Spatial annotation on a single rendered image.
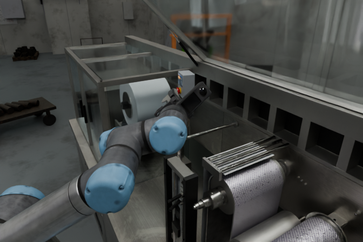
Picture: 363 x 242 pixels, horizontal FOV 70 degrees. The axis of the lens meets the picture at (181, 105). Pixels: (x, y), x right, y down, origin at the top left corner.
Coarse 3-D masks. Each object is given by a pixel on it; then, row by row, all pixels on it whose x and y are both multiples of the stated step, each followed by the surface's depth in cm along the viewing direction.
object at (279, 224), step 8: (272, 216) 98; (280, 216) 96; (288, 216) 96; (264, 224) 93; (272, 224) 92; (280, 224) 92; (288, 224) 93; (296, 224) 93; (248, 232) 90; (256, 232) 89; (264, 232) 89; (272, 232) 89; (280, 232) 90; (232, 240) 90; (240, 240) 86; (248, 240) 86; (256, 240) 86; (264, 240) 86; (272, 240) 87
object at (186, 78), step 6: (180, 72) 103; (186, 72) 103; (180, 78) 102; (186, 78) 100; (192, 78) 101; (180, 84) 103; (186, 84) 101; (192, 84) 102; (180, 90) 104; (186, 90) 102; (180, 96) 106
